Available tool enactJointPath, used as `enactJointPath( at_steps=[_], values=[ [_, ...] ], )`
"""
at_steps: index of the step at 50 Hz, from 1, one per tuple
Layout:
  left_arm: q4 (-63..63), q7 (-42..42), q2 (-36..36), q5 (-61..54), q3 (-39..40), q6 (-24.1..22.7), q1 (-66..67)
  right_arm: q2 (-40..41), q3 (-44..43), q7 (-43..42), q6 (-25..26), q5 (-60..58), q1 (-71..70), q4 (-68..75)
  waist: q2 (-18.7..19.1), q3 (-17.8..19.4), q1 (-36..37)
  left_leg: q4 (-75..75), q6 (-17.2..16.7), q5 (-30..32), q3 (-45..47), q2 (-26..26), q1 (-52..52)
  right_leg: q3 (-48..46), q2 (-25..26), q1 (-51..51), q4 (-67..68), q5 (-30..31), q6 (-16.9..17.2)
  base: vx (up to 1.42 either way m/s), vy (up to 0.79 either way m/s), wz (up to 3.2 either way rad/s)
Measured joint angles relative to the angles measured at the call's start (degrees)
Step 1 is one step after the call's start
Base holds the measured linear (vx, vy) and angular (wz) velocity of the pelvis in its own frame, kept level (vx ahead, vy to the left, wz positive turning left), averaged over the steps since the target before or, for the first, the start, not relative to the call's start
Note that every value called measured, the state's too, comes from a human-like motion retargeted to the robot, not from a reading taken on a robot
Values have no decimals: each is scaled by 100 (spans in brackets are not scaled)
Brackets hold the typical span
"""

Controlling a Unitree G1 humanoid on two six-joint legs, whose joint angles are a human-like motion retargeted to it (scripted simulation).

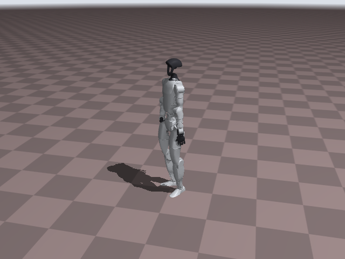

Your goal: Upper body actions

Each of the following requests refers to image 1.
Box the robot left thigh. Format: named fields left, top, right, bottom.
left=169, top=126, right=184, bottom=167

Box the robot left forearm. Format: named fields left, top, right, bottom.
left=175, top=108, right=183, bottom=134

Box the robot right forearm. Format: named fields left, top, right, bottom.
left=159, top=103, right=166, bottom=121

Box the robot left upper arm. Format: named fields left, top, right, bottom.
left=173, top=83, right=185, bottom=114

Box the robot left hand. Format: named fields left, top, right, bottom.
left=176, top=129, right=185, bottom=145

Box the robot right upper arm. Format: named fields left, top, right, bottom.
left=159, top=78, right=166, bottom=104

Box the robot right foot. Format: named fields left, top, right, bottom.
left=160, top=180, right=176, bottom=186

